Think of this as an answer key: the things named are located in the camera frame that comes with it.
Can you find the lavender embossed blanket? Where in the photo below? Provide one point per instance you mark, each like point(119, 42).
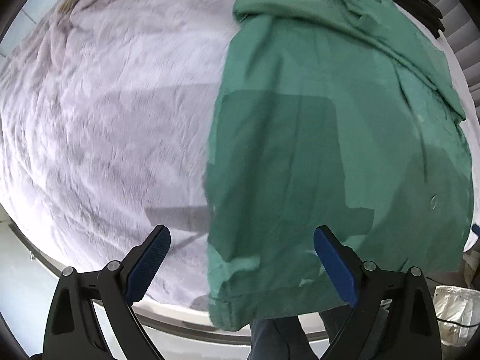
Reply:
point(112, 120)

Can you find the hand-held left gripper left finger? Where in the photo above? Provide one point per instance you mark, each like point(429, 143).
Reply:
point(148, 270)

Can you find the green work jacket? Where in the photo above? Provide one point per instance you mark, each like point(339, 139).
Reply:
point(318, 138)

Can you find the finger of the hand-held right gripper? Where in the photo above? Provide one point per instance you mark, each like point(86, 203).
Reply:
point(476, 230)

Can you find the person's blue jeans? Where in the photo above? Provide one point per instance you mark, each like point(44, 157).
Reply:
point(277, 341)

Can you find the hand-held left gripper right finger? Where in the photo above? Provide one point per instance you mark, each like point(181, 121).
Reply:
point(335, 270)

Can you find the white pleated curtain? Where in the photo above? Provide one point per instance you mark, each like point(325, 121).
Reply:
point(465, 45)

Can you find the silvery white bag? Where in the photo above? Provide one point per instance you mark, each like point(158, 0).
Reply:
point(457, 307)

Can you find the stack of black clothes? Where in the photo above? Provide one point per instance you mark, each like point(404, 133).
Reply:
point(412, 3)

